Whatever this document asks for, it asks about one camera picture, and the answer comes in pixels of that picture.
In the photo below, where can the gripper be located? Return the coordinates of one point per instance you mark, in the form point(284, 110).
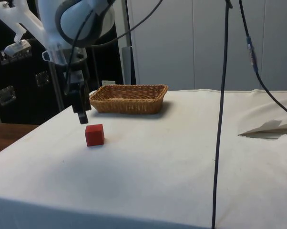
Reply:
point(77, 77)

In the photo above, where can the black cabinet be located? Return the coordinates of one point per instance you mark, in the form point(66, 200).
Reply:
point(22, 112)

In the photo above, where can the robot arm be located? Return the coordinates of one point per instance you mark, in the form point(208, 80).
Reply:
point(70, 22)

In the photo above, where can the wicker basket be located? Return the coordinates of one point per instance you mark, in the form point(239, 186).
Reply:
point(129, 102)

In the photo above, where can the red cube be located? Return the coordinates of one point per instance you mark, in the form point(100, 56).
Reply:
point(95, 136)

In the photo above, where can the white plastic bracket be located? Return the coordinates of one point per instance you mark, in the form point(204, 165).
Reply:
point(22, 16)

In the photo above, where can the pale grey locker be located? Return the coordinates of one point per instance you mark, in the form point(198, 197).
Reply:
point(281, 35)
point(165, 47)
point(210, 47)

